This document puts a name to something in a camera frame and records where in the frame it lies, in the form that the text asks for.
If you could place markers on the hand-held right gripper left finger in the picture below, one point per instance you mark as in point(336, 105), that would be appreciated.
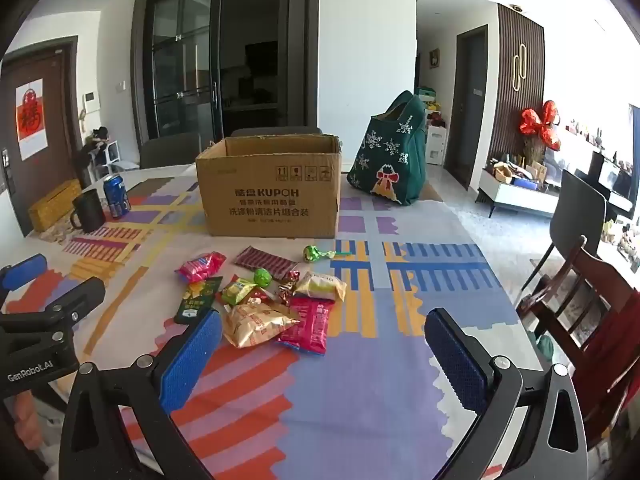
point(192, 355)

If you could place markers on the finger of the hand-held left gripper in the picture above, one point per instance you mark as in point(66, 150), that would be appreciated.
point(80, 297)
point(22, 271)

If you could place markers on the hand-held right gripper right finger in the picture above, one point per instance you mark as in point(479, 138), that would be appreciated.
point(460, 360)

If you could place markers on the dark green snack packet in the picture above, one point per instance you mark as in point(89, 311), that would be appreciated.
point(195, 300)

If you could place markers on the golden chips bag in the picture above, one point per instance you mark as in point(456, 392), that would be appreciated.
point(255, 325)

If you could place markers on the small green yellow packet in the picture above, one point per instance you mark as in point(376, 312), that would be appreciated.
point(239, 290)

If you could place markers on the green lollipop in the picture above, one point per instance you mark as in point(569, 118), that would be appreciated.
point(261, 276)
point(312, 253)

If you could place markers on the pink red snack packet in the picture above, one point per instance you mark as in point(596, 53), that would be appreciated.
point(307, 327)

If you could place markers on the dark red striped packet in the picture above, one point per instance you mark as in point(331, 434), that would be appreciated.
point(262, 259)

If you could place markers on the cream yellow snack packet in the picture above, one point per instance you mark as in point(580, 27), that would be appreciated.
point(320, 286)

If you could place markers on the brown cardboard box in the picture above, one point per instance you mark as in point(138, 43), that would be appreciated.
point(270, 200)

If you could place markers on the person's left hand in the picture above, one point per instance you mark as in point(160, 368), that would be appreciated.
point(24, 412)

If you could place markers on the yellow woven tissue box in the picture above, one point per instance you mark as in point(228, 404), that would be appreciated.
point(52, 205)

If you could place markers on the colourful patterned tablecloth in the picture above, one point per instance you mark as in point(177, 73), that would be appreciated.
point(375, 360)

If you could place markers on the black mug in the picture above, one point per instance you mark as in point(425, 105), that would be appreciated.
point(90, 212)

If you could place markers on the blue soda can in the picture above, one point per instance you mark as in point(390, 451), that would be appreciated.
point(116, 195)

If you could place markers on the black and white plush toy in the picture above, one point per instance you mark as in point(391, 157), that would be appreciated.
point(92, 147)

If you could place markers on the brown wooden chair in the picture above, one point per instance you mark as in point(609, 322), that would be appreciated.
point(585, 290)

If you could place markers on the white shelf unit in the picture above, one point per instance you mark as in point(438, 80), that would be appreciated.
point(117, 157)

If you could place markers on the brown entrance door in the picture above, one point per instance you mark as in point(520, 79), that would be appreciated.
point(57, 125)

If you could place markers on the red and white door poster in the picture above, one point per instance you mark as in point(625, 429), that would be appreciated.
point(31, 112)

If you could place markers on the grey dining chair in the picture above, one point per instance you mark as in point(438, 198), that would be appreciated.
point(575, 210)
point(170, 152)

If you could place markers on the white low cabinet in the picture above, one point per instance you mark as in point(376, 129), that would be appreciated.
point(520, 195)

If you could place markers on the pile of clutter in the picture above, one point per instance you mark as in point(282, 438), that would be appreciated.
point(517, 170)

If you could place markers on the green knitted snowflake bag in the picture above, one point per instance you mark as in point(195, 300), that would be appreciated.
point(390, 160)

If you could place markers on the small white hallway cabinet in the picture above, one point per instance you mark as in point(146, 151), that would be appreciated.
point(436, 145)

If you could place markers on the black monitor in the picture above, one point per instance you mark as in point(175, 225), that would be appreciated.
point(612, 177)

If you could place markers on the red foil balloon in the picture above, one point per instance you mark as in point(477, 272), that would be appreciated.
point(537, 122)

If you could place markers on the dark interior door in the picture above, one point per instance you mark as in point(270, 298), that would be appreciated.
point(467, 110)

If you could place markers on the black framed glass sliding door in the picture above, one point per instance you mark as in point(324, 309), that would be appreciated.
point(185, 60)

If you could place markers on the white wall intercom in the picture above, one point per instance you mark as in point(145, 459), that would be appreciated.
point(90, 100)

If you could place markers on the small wall picture frame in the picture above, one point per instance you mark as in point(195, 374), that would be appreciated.
point(434, 58)

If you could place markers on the gold wall ornament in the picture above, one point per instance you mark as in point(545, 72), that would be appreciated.
point(520, 62)

